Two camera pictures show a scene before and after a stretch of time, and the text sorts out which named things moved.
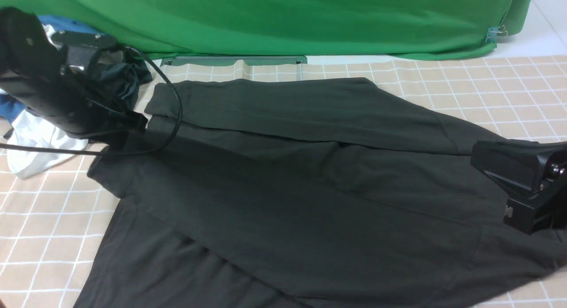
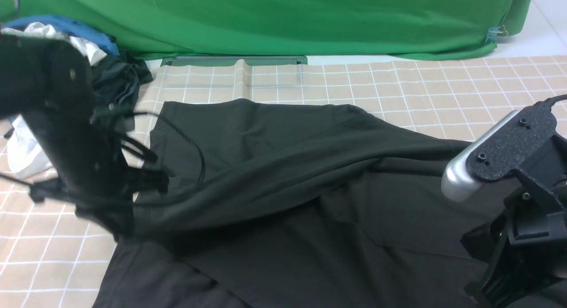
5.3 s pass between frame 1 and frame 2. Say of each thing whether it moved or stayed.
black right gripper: moved
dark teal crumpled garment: stayed
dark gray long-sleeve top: stayed
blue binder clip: stayed
